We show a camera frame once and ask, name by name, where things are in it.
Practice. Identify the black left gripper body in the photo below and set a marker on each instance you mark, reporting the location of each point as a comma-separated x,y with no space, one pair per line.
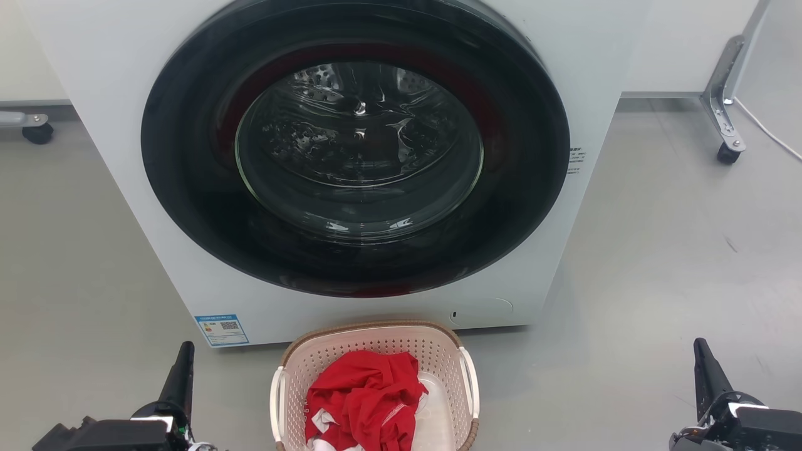
113,435

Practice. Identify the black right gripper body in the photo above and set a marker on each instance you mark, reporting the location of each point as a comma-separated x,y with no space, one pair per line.
758,432

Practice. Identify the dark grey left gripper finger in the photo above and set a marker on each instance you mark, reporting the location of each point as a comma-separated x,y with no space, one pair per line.
180,376

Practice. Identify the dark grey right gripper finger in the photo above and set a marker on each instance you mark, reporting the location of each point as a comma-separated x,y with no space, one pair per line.
709,382

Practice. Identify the beige perforated plastic laundry basket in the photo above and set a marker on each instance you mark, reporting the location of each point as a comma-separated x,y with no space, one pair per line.
376,341

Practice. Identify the blue energy label sticker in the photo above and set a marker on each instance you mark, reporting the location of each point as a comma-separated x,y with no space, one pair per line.
222,330

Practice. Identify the red garment with white trim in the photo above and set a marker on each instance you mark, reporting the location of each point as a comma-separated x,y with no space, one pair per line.
363,398

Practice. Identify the black round washing machine door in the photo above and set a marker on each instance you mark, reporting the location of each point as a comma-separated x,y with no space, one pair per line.
188,188

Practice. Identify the black caster wheel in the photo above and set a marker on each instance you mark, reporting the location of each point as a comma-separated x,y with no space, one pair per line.
38,133
728,154

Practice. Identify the round white filter cover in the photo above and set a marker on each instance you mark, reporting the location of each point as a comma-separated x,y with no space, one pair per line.
481,311

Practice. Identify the white washing machine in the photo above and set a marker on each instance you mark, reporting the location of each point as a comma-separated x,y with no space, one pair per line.
94,94

